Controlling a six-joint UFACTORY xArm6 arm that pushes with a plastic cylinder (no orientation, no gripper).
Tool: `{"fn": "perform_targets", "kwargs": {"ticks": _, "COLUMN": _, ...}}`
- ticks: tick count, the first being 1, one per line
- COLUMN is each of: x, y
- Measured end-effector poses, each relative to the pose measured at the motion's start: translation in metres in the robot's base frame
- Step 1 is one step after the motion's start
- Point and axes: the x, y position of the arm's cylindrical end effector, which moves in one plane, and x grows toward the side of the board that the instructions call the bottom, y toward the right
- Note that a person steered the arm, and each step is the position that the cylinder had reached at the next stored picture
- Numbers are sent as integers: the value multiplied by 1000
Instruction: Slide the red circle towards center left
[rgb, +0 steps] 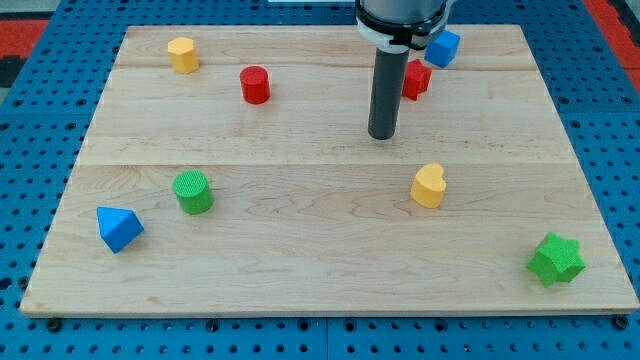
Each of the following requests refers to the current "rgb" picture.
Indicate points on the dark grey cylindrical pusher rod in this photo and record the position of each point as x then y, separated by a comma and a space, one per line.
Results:
387, 86

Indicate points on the red star block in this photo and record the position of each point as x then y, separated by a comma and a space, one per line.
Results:
417, 78

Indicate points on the blue cube block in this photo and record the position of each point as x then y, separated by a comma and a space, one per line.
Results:
442, 51

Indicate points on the yellow heart block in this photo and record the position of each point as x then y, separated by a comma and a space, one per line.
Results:
429, 186

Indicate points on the red cylinder block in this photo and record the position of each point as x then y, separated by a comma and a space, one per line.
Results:
255, 84

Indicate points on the wooden board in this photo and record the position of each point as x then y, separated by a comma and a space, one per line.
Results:
311, 216

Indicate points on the yellow hexagon block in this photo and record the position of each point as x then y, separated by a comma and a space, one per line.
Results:
183, 55

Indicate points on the green cylinder block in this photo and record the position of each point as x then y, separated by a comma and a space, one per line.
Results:
191, 188

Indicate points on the green star block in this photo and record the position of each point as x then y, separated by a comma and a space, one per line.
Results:
556, 259

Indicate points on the blue triangle block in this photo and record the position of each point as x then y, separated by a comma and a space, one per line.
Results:
118, 227

